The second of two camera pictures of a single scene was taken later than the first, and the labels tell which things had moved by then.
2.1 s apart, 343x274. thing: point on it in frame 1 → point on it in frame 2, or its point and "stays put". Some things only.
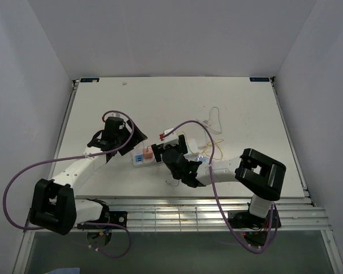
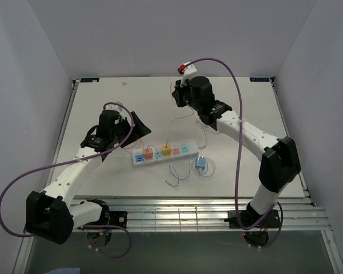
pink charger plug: x=148 y=153 stays put
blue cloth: x=66 y=270 stays put
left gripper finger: x=137 y=137 → x=139 y=130
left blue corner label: x=89 y=79 stays put
